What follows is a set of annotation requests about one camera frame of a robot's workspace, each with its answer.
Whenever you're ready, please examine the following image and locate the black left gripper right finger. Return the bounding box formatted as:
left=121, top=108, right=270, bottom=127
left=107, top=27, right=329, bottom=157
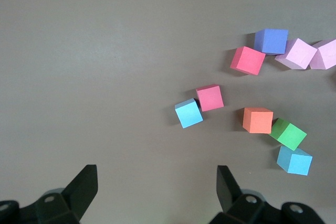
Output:
left=209, top=165, right=326, bottom=224

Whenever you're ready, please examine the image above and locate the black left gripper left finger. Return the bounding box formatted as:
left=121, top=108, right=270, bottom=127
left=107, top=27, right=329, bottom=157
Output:
left=0, top=164, right=99, bottom=224

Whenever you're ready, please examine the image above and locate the light blue foam cube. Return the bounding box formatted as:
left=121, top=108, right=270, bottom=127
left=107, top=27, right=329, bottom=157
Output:
left=174, top=98, right=204, bottom=129
left=276, top=145, right=313, bottom=176

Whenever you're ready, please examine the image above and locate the orange foam cube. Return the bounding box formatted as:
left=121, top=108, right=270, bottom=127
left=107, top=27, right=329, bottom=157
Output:
left=242, top=107, right=274, bottom=135

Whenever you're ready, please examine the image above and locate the green foam cube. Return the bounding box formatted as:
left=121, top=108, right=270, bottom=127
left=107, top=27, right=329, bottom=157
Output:
left=268, top=118, right=308, bottom=152

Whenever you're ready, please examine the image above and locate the red foam cube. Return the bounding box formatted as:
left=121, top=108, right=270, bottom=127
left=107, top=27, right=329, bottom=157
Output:
left=230, top=46, right=267, bottom=76
left=195, top=83, right=224, bottom=112

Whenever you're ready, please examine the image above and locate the brown table cover sheet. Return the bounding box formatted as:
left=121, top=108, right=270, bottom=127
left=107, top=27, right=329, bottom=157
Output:
left=0, top=0, right=336, bottom=224

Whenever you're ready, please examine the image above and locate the pink foam cube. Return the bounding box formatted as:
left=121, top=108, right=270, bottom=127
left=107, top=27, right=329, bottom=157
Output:
left=309, top=39, right=336, bottom=71
left=274, top=38, right=318, bottom=70

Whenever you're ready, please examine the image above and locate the purple foam cube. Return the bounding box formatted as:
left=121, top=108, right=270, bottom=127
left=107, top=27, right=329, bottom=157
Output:
left=254, top=28, right=289, bottom=56

